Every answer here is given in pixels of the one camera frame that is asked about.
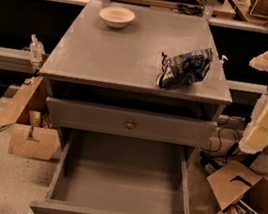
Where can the blue chip bag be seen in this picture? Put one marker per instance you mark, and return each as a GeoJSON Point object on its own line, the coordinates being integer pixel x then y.
{"type": "Point", "coordinates": [184, 69]}

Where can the closed grey top drawer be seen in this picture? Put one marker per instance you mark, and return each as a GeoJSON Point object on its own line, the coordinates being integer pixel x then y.
{"type": "Point", "coordinates": [132, 123]}

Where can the grey drawer cabinet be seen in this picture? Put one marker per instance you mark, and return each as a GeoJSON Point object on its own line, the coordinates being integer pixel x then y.
{"type": "Point", "coordinates": [94, 63]}

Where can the open grey middle drawer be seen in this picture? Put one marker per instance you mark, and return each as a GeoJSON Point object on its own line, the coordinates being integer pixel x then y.
{"type": "Point", "coordinates": [108, 174]}

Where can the white pump bottle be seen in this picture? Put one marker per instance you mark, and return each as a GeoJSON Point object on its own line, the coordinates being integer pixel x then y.
{"type": "Point", "coordinates": [223, 60]}

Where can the white bowl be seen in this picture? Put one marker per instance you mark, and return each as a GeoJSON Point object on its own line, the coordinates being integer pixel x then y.
{"type": "Point", "coordinates": [116, 16]}

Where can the left cardboard box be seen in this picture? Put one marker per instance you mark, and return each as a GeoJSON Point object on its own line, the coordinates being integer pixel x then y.
{"type": "Point", "coordinates": [33, 134]}

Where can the clear plastic bottle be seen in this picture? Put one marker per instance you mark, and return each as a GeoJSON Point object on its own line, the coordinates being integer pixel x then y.
{"type": "Point", "coordinates": [36, 48]}

